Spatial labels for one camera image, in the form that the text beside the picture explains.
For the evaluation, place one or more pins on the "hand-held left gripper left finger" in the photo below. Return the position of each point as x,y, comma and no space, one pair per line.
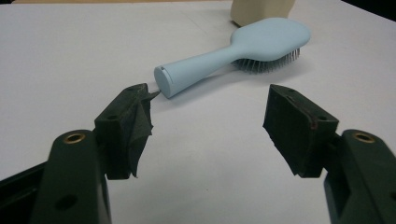
123,124

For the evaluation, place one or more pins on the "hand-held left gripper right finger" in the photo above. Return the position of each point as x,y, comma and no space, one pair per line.
295,130

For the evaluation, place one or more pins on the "light blue hairbrush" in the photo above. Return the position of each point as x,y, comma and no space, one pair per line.
264,40

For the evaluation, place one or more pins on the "beige square cup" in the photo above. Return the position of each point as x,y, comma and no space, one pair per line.
258,11

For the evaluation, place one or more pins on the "white table sheet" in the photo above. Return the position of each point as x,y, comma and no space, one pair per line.
202,155

